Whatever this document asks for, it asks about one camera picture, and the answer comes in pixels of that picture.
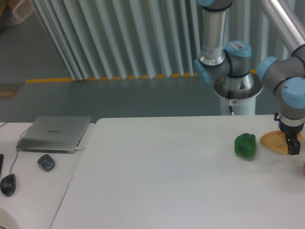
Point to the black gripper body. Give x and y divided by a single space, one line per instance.
290 127

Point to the triangular golden bread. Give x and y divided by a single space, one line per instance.
275 141

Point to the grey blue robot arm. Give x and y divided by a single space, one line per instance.
229 65

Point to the green bell pepper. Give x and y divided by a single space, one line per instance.
245 145

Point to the white usb plug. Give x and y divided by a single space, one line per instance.
79 149

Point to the white folding partition screen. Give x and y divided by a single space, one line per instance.
146 38

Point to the dark earbuds case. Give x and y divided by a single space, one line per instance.
46 162

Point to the silver closed laptop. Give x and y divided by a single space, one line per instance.
54 134

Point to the black computer mouse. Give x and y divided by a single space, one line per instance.
8 185

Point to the black keyboard edge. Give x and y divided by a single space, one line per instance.
1 162

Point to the white round object corner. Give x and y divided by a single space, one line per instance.
7 221

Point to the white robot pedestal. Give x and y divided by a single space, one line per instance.
238 95

